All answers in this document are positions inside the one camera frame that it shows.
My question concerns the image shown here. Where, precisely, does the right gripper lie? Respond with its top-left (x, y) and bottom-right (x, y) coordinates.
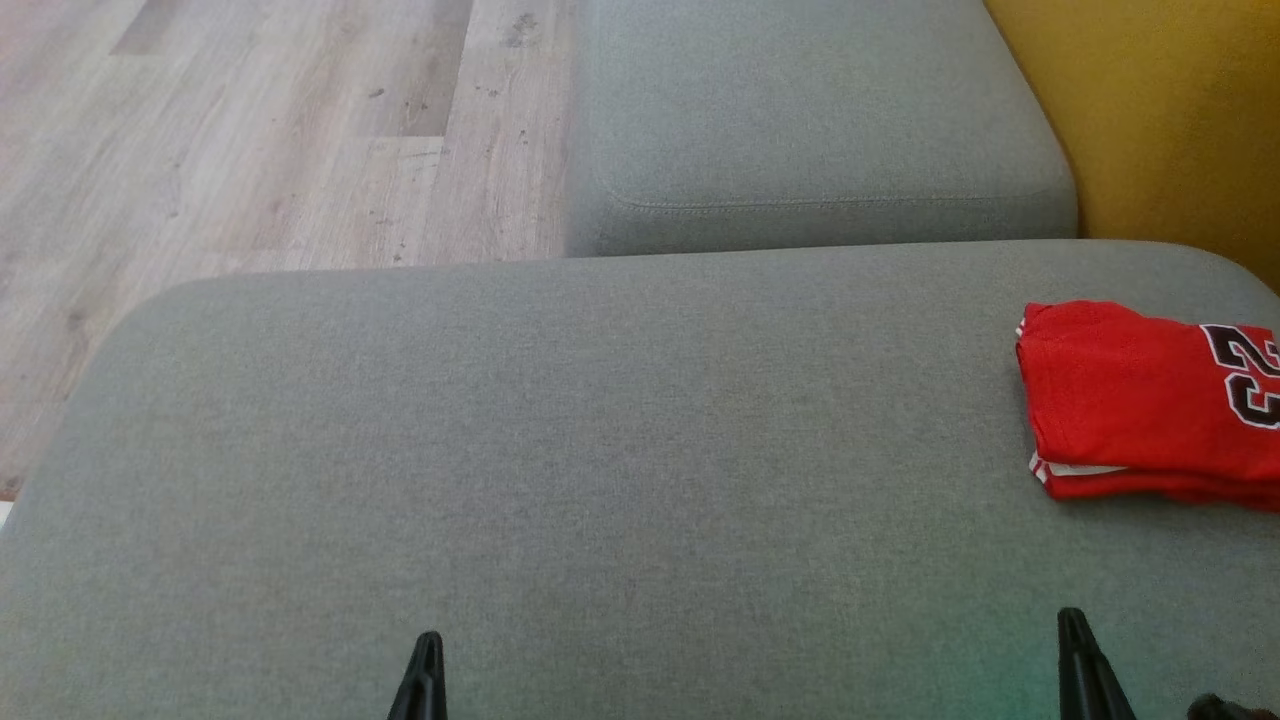
top-left (1058, 608), bottom-right (1280, 720)

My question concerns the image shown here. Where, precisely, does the red number 23 basketball jersey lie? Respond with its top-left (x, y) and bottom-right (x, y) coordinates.
top-left (1015, 300), bottom-right (1280, 481)

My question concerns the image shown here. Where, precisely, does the large grey sofa seat cushion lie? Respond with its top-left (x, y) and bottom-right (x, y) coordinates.
top-left (0, 238), bottom-right (1280, 720)

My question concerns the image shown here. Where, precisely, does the wide yellow sofa backrest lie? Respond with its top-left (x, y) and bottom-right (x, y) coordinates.
top-left (985, 0), bottom-right (1280, 294)

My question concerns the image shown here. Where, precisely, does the medium grey sofa seat cushion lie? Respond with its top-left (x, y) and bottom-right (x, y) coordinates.
top-left (565, 0), bottom-right (1079, 259)

